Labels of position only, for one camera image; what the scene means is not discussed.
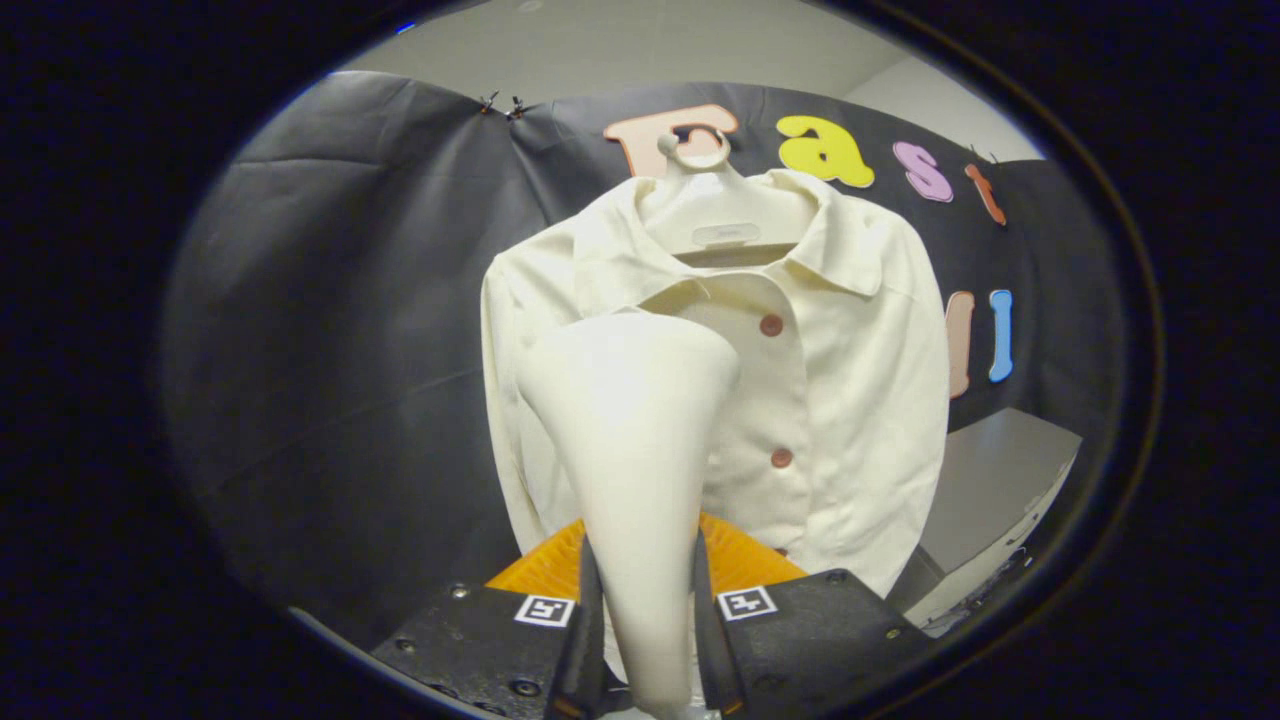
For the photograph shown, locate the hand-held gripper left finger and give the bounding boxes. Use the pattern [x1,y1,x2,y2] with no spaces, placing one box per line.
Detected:
[370,518,606,720]

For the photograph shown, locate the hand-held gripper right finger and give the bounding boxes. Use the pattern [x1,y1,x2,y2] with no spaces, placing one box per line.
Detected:
[692,512,936,720]

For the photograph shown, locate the white garment steamer head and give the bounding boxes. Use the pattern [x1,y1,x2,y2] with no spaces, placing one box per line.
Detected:
[515,312,741,720]

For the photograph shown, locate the cream button-up shirt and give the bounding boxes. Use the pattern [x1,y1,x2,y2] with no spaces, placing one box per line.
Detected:
[480,168,951,599]

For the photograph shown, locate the grey top white cabinet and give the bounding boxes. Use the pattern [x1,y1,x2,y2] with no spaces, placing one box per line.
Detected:
[885,407,1083,631]

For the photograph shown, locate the black backdrop cloth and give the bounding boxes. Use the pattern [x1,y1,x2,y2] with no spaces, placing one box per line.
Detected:
[160,70,1131,641]

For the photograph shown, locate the cream plastic hanger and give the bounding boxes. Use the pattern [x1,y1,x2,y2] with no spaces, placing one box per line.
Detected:
[640,128,816,269]

